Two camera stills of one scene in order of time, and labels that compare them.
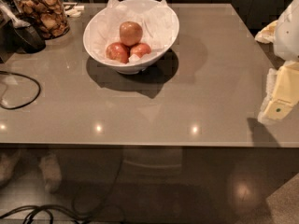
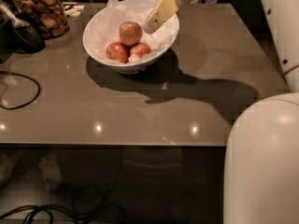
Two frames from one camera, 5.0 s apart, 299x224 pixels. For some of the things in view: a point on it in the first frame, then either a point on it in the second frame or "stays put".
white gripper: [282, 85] → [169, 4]
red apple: [131, 33] stays put
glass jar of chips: [44, 7] stays put
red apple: [118, 51] stays put
